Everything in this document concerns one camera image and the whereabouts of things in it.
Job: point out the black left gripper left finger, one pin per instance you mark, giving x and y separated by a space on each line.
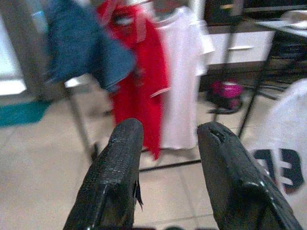
115 172

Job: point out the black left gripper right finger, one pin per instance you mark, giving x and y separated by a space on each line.
235 182

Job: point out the white shirt black print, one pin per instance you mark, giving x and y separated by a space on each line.
285 124

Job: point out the pink vacuum cleaner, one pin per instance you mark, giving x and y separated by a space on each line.
226 92

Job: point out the red jacket white trim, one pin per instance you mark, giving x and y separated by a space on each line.
146 72

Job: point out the teal floor mat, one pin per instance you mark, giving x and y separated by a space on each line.
21 113

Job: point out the white shirt blue print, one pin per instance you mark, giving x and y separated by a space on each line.
182 83

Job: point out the white drawer unit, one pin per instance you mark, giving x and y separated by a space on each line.
242 55

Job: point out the blue denim garment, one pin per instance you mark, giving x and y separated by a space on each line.
79 43

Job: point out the grey table black edge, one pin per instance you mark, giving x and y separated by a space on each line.
283 28

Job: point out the black television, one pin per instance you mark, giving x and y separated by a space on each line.
225 10

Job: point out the white denim jacket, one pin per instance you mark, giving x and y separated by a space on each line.
296 15

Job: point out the metal clothes rack black frame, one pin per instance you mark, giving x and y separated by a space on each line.
82 130

